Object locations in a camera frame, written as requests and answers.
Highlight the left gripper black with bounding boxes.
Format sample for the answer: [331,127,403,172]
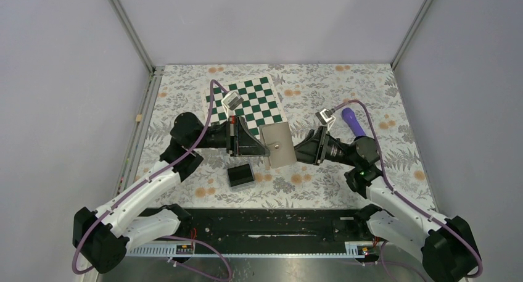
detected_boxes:
[191,115,271,157]

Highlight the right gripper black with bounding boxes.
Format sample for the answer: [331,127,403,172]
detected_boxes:
[281,125,358,167]

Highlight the beige leather card holder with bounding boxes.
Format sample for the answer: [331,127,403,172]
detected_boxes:
[260,122,297,169]

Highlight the black credit card stack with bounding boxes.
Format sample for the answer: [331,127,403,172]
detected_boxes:
[227,164,256,188]

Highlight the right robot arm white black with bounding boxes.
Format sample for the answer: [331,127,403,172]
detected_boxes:
[294,126,482,281]

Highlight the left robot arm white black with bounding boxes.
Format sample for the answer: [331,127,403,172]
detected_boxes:
[72,112,270,275]

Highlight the floral tablecloth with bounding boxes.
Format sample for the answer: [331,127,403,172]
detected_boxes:
[134,64,435,209]

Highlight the green white chessboard mat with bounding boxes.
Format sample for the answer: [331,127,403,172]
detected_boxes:
[210,75,287,138]

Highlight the purple pen-shaped tool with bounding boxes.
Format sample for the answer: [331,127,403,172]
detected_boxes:
[341,107,366,137]

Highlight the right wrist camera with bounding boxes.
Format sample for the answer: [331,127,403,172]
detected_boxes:
[315,108,336,127]

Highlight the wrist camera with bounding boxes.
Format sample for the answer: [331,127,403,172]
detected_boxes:
[315,108,336,127]
[221,91,244,110]

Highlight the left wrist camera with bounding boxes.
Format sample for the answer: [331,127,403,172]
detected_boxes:
[221,91,244,110]

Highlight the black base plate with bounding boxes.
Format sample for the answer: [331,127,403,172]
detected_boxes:
[134,206,410,257]

